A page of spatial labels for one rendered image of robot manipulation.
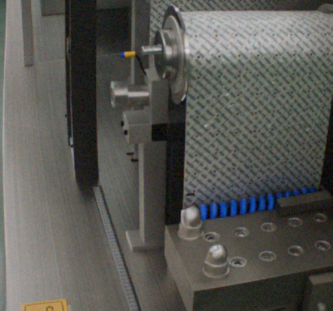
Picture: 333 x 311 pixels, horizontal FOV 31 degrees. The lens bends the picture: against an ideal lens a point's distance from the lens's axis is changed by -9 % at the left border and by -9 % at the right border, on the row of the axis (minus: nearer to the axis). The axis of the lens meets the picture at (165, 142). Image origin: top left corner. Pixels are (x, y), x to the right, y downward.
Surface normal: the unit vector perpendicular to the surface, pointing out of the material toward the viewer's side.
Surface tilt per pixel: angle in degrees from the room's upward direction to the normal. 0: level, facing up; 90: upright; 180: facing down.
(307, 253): 0
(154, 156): 90
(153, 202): 90
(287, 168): 90
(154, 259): 0
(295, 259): 0
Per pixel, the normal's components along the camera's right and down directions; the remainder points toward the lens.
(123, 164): 0.01, -0.88
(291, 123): 0.23, 0.45
